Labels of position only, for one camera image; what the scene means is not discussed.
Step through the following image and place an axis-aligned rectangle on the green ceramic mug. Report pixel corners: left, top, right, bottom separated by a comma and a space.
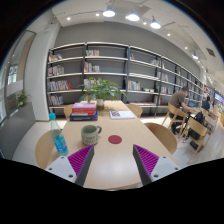
81, 125, 102, 145

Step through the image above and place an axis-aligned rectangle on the dark blue bottom book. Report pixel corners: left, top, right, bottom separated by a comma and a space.
70, 111, 98, 121

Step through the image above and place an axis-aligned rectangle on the wooden chair right foreground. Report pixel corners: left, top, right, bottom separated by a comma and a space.
179, 117, 209, 155

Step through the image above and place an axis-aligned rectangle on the round red coaster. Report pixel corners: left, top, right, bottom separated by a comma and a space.
108, 135, 122, 144

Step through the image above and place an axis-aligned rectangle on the wooden chair near left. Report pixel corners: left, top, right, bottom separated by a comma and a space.
35, 131, 59, 169

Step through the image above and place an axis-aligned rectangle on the wooden chair under man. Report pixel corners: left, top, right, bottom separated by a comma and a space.
163, 104, 187, 136

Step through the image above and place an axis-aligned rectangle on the wooden chair far left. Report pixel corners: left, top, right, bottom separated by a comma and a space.
64, 104, 73, 119

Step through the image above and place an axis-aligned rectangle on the seated man brown shirt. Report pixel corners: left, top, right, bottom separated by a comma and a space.
169, 86, 194, 134

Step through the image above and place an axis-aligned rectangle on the large grey bookshelf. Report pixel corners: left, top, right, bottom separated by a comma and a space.
46, 42, 204, 117

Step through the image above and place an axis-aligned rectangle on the potted green plant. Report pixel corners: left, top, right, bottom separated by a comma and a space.
79, 77, 126, 110

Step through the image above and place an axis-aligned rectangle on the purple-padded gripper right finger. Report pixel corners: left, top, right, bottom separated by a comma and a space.
133, 145, 180, 186

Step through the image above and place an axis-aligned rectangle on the black backpack on chair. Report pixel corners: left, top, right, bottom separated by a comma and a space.
188, 112, 205, 140

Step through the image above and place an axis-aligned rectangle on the pink top book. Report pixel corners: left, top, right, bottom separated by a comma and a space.
72, 103, 95, 109

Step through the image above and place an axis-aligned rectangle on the clear water bottle blue cap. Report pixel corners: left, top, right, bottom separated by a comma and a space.
49, 113, 68, 156

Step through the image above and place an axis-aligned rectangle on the wooden chair near right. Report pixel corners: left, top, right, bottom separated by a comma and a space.
145, 123, 177, 154

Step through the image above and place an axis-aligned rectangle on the small plant by window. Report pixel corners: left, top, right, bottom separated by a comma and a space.
17, 91, 30, 107

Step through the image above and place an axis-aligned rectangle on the wooden chair far right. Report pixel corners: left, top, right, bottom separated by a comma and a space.
127, 104, 143, 118

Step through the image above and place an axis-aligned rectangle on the red middle book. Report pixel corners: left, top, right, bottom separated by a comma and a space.
72, 108, 96, 116

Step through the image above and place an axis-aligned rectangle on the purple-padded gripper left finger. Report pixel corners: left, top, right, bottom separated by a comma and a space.
46, 145, 94, 186

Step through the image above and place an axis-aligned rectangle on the open magazine on table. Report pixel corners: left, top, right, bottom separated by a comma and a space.
109, 111, 135, 119

